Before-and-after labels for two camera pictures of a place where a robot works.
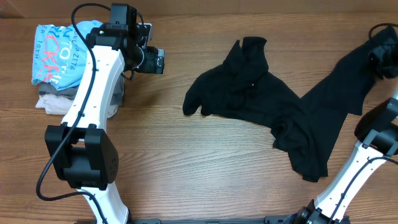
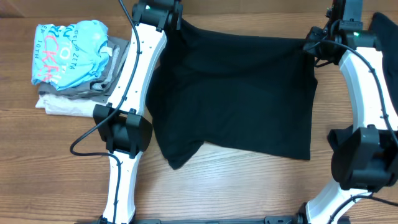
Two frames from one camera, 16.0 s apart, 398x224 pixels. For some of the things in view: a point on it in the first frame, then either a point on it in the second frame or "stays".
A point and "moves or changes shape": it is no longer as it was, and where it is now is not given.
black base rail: (269, 219) stays
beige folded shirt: (61, 106) stays
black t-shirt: (308, 128) moves or changes shape
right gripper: (392, 70) → (308, 44)
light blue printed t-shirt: (60, 53) stays
